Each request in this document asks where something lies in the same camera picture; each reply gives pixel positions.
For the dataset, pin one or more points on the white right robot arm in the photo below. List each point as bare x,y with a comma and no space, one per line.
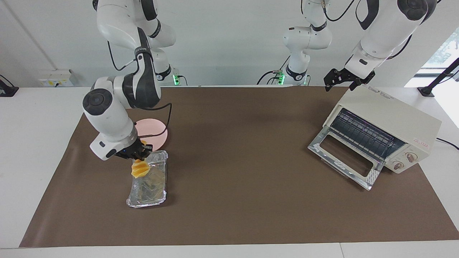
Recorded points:
114,114

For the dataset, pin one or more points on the black table clamp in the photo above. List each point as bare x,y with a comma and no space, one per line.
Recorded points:
7,89

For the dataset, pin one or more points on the cream toaster oven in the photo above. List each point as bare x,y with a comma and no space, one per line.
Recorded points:
401,114

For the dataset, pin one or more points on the black camera stand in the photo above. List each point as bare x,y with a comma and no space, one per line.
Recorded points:
439,77

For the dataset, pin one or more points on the sliced golden bread loaf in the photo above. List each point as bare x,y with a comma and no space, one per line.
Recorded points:
140,169

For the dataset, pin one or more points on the oven control knob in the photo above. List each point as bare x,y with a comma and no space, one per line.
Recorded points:
411,156
398,165

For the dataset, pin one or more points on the brown table mat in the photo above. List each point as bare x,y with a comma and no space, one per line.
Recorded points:
251,200

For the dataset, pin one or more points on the pink round plate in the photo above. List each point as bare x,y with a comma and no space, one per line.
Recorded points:
154,129

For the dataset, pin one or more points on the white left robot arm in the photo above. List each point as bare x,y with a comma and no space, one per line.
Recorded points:
383,32

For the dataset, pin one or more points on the aluminium foil tray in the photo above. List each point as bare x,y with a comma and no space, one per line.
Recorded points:
150,190

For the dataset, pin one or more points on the glass oven door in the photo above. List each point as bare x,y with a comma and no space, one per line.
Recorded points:
344,168

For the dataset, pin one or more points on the white wall outlet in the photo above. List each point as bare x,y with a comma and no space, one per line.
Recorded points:
55,78

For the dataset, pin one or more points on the metal oven rack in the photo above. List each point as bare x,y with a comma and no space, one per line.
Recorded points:
365,134

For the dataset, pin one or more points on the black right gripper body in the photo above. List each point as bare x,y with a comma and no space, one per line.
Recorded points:
131,151

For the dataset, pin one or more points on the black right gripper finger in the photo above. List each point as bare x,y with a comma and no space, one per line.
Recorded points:
147,151
136,158

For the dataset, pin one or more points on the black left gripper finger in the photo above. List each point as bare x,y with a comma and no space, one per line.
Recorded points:
330,79
364,81

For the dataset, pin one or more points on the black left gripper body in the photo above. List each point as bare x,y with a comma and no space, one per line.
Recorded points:
351,77

